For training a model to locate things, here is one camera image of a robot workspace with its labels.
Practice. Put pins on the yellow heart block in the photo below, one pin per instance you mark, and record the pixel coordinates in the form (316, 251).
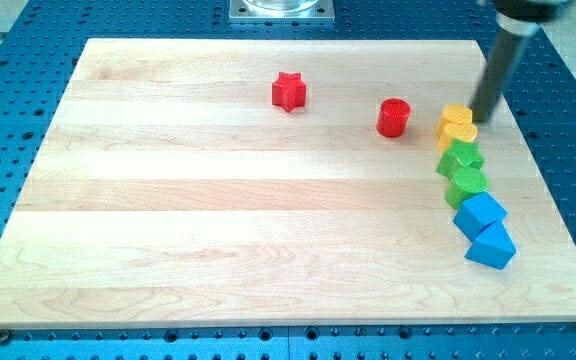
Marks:
(452, 131)

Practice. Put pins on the black robot arm end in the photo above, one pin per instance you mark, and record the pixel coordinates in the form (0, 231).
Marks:
(531, 10)

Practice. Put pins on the red star block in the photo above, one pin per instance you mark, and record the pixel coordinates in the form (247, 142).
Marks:
(289, 91)

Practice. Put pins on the green star block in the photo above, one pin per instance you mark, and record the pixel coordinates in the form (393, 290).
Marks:
(459, 155)

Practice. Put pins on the light wooden board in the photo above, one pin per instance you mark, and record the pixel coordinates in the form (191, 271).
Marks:
(170, 192)

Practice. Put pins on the red cylinder block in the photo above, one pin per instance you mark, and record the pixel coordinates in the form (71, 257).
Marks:
(393, 117)

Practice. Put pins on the green cylinder block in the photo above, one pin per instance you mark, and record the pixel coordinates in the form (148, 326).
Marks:
(465, 183)

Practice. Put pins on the yellow hexagon block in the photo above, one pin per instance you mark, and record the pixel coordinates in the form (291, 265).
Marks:
(454, 114)

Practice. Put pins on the blue cube block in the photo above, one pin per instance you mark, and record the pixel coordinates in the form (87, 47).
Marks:
(477, 213)

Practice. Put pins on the blue triangle block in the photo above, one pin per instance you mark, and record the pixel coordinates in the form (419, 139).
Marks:
(493, 247)

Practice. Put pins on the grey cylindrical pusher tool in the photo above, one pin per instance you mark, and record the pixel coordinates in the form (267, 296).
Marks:
(503, 59)

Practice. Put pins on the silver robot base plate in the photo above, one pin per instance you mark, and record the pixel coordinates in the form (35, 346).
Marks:
(268, 10)

